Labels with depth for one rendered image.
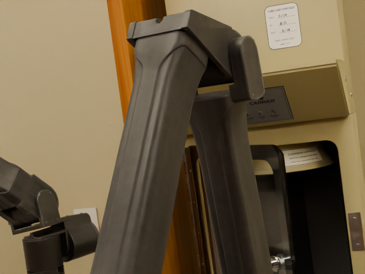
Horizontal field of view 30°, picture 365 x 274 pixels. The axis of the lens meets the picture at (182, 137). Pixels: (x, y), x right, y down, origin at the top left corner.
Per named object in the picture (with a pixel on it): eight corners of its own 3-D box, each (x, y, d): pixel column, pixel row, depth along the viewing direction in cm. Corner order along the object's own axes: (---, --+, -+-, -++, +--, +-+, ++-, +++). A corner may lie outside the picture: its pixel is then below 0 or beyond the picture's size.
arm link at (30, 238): (13, 234, 106) (37, 235, 102) (48, 224, 111) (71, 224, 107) (19, 277, 106) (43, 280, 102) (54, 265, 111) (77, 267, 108)
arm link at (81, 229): (1, 201, 108) (35, 192, 103) (56, 188, 117) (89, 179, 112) (20, 275, 108) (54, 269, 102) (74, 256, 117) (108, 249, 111)
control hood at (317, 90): (181, 135, 132) (174, 83, 131) (352, 114, 121) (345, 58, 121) (160, 141, 121) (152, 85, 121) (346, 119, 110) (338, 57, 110)
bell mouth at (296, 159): (255, 165, 147) (252, 140, 147) (338, 157, 141) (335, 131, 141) (235, 178, 130) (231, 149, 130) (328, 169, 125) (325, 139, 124)
